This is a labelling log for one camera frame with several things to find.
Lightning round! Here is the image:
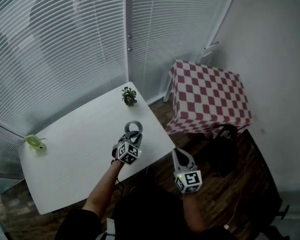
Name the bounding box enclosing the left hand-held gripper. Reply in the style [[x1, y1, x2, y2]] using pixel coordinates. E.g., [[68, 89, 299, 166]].
[[111, 130, 144, 166]]

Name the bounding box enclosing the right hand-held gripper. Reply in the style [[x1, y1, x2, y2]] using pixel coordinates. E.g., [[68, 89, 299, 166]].
[[171, 148, 203, 195]]

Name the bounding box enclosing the person's left forearm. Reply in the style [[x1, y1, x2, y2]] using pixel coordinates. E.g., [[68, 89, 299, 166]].
[[81, 158, 126, 219]]

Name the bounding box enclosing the person's right forearm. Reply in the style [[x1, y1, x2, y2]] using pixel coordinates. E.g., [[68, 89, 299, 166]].
[[180, 191, 205, 234]]

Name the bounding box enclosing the small potted purple flower plant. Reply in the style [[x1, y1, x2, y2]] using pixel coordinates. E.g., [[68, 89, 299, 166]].
[[121, 86, 138, 108]]

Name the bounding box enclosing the black bag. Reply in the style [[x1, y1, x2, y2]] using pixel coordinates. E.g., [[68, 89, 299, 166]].
[[207, 124, 241, 179]]

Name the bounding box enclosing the person's black clothing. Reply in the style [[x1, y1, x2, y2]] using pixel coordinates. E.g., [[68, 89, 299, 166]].
[[55, 186, 243, 240]]

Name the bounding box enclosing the red white checkered tablecloth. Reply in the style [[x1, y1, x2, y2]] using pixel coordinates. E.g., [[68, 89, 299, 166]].
[[164, 59, 253, 138]]

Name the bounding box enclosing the narrow white window blind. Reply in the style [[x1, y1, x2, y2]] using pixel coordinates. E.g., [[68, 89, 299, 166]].
[[127, 0, 241, 102]]

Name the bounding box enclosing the wide white window blind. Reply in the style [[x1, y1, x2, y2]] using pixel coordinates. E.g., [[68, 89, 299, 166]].
[[0, 0, 130, 137]]

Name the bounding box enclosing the black cable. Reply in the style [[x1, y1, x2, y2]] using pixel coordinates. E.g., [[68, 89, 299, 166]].
[[113, 176, 125, 193]]

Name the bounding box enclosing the white window frame post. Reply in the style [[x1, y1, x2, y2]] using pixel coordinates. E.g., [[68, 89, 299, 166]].
[[124, 0, 132, 84]]

